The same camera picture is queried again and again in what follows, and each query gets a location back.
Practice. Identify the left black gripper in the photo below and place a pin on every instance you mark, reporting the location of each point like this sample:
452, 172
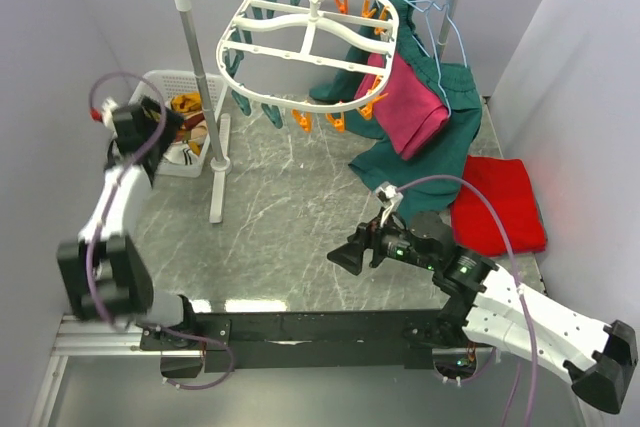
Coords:
169, 124

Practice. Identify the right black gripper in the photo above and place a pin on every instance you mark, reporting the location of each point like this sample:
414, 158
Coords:
350, 254

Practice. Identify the white sock black stripes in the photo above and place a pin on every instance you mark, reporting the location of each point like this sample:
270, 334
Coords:
183, 154

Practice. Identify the yellow sock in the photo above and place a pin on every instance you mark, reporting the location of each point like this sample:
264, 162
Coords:
186, 103

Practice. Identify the beige sock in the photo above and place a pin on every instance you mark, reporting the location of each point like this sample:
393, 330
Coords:
193, 128

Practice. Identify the orange clothespin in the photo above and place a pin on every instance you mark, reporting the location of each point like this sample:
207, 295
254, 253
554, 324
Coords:
337, 121
303, 119

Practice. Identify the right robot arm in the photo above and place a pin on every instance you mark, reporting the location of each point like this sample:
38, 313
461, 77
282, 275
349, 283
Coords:
487, 306

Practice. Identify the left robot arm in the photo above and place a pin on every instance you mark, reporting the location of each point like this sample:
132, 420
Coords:
103, 273

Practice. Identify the white round clip hanger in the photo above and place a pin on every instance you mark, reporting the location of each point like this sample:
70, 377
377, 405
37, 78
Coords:
270, 29

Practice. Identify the white plastic basket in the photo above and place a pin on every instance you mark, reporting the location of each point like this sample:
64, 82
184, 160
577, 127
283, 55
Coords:
171, 83

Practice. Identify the green garment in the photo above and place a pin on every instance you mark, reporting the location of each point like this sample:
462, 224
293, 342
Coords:
431, 174

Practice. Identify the black base bar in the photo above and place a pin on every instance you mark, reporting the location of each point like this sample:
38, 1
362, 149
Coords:
413, 339

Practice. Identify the red folded cloth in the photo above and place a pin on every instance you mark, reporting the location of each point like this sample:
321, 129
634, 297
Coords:
506, 185

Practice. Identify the pink garment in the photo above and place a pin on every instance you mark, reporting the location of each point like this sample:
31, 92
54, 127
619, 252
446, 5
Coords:
408, 112

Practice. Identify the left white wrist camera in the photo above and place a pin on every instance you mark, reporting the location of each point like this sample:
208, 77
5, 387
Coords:
105, 113

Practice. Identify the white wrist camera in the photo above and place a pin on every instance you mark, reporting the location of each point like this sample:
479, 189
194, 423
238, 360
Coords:
390, 197
105, 113

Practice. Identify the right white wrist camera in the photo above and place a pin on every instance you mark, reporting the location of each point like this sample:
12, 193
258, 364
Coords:
390, 197

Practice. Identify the light blue wire hanger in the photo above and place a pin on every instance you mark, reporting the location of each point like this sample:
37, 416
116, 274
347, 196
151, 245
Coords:
424, 29

